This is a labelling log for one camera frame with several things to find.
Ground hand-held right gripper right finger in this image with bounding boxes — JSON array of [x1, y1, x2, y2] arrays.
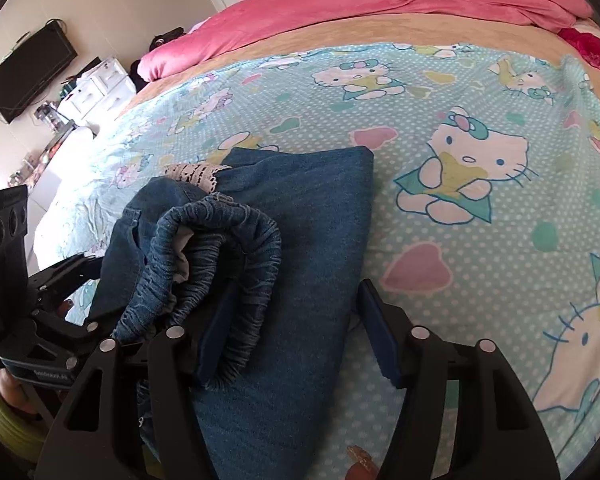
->
[[356, 279, 562, 480]]

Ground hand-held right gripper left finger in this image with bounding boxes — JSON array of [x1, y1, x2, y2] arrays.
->
[[37, 286, 241, 480]]

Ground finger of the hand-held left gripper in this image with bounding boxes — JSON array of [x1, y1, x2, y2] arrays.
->
[[60, 309, 117, 367], [27, 254, 104, 307]]

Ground blue denim pants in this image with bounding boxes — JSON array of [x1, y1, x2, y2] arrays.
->
[[99, 146, 377, 480]]

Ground person's left hand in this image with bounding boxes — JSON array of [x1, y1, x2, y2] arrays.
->
[[0, 367, 40, 415]]

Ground white desk with clutter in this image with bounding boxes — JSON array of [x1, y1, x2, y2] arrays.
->
[[7, 102, 98, 258]]

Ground cartoon cat printed bedsheet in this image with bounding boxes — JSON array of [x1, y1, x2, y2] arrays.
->
[[32, 41, 600, 480]]

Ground small brown patterned object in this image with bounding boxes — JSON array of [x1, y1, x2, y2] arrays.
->
[[346, 444, 382, 480]]

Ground black flat television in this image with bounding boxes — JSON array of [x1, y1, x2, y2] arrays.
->
[[0, 21, 79, 124]]

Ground white drawer cabinet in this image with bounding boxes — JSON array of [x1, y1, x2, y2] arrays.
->
[[59, 56, 137, 127]]

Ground black bag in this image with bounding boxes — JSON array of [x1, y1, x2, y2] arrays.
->
[[129, 26, 187, 92]]

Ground red lace cloth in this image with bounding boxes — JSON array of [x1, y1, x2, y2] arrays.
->
[[558, 26, 600, 84]]

